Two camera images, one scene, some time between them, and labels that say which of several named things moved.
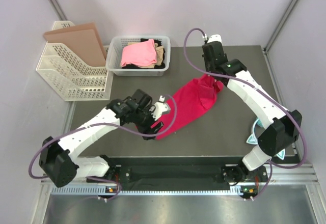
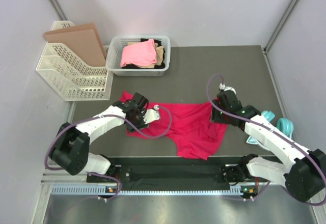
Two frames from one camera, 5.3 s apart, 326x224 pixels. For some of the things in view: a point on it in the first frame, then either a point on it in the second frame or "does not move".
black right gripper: x=206 y=63 to x=215 y=117
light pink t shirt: x=139 y=54 does not move
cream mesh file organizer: x=61 y=24 does not move
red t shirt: x=191 y=101 to x=196 y=135
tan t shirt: x=159 y=54 does not move
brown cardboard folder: x=84 y=39 does not move
